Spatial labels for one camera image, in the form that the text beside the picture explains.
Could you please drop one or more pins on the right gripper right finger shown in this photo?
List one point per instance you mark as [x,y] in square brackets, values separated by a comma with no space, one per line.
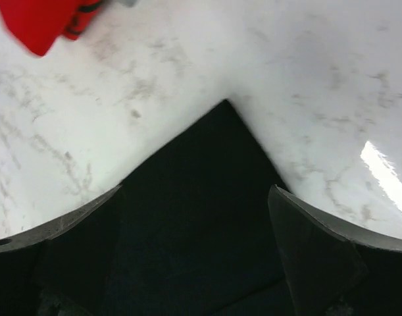
[332,266]

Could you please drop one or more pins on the black t shirt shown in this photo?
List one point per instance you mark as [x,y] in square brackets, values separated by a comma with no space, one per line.
[195,234]

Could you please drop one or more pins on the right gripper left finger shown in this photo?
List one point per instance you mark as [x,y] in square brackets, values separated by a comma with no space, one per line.
[69,256]

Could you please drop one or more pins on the folded red t shirt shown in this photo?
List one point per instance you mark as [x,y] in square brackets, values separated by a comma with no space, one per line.
[36,24]

